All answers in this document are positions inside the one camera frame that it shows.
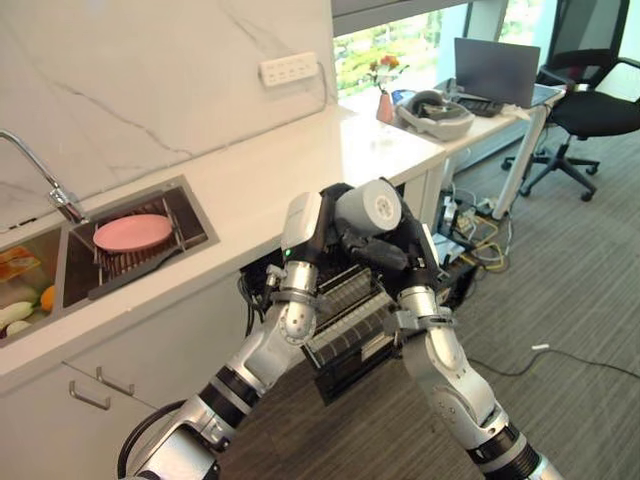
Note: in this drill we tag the orange fruit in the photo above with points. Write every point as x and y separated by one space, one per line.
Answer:
48 299

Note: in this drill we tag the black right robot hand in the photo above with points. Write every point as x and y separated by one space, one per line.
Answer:
395 246

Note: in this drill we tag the white power strip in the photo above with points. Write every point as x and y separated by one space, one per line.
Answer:
289 68

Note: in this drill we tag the black dishwasher rack drawer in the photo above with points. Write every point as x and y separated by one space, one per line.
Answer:
350 325

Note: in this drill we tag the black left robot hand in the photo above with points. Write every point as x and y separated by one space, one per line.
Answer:
304 231

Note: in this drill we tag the black office chair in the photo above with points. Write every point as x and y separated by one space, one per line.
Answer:
590 110

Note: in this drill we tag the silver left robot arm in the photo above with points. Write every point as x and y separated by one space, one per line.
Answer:
235 385

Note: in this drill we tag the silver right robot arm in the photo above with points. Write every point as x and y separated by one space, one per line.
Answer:
450 370

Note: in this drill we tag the chrome faucet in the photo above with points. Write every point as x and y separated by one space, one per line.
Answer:
45 175

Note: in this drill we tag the dark sink drying rack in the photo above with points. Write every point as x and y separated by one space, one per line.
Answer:
145 250

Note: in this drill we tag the white vegetable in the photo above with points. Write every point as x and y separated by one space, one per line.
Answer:
18 312

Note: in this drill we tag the black electronics box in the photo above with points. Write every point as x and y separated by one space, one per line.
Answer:
457 280

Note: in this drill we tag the stainless steel sink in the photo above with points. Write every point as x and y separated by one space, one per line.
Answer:
100 250

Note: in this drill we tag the white kitchen cabinet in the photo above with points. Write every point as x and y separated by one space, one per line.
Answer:
100 380

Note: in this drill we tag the grey laptop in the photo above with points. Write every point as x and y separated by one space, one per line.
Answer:
500 75

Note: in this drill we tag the white floor plug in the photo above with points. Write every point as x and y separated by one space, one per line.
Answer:
540 347

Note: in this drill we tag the white VR headset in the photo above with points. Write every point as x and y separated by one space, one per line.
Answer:
434 115

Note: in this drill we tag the pink plate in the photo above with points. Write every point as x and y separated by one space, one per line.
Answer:
131 234

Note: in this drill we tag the white desk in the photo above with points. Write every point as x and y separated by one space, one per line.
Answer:
505 135

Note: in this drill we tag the pink flower vase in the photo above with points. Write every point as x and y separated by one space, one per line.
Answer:
384 100

